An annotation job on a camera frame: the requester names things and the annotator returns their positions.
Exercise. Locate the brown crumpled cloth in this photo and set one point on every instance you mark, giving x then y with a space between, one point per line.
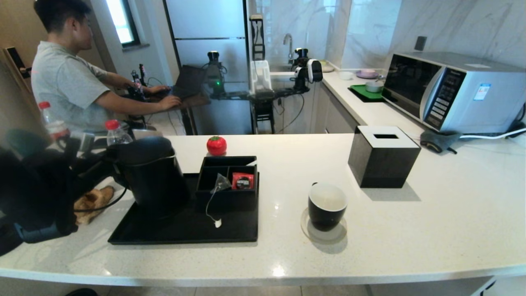
96 201

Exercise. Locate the black device with green light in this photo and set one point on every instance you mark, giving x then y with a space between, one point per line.
215 76

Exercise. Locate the white round coaster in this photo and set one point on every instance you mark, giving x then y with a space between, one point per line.
328 237

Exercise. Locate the silver microwave oven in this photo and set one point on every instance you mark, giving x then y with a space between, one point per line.
493 102

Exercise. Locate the black white robot device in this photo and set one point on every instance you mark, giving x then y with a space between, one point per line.
308 70

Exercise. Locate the green tray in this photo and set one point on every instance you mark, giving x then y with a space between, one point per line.
359 92

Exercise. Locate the white kitchen cabinet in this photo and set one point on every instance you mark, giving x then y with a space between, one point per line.
337 115

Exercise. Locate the white small bowl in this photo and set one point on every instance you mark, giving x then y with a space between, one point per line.
346 76

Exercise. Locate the black teleoperation controller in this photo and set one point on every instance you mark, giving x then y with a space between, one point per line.
137 88

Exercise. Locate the red tomato-shaped timer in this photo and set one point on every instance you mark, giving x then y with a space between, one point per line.
216 146

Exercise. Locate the grey refrigerator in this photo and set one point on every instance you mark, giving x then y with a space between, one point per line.
205 24

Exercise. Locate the window with dark frame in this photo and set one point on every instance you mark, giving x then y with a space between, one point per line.
120 20

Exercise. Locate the clear water bottle red cap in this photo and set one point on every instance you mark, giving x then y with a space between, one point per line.
53 125
117 137

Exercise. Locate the grey small bowl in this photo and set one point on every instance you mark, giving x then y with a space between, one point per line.
374 87

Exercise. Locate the black compartment organizer box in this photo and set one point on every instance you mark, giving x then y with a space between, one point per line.
226 201

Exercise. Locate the red coffee sachet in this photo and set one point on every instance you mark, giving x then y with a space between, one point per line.
242 181

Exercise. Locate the grey oven mitt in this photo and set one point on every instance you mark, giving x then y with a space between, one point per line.
437 139

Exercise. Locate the black serving tray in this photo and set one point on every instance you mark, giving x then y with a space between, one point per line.
185 230

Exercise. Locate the white plastic rack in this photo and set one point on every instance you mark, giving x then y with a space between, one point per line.
261 77

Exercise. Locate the black laptop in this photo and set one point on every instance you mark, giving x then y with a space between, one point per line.
191 80

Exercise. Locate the black tissue box white lid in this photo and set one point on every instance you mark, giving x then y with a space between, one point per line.
382 164

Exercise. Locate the pale yellow plate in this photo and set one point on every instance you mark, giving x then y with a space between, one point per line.
327 68

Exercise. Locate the chrome kitchen faucet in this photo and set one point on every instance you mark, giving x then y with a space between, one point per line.
292 51

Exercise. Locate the black mug white inside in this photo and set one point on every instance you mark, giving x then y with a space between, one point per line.
326 213

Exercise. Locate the black metal stand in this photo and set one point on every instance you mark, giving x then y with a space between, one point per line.
263 111

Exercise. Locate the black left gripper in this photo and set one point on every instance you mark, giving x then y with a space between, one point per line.
90 168

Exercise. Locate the black electric kettle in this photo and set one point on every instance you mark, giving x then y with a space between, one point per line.
156 181

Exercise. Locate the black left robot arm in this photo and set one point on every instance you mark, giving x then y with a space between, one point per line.
37 185

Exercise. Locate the brown wooden desk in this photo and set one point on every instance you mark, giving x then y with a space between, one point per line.
199 100

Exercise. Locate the purple plate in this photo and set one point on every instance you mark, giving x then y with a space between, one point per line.
367 75

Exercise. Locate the person in grey t-shirt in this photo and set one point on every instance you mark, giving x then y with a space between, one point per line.
65 86

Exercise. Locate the black wall socket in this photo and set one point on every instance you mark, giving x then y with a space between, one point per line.
420 44

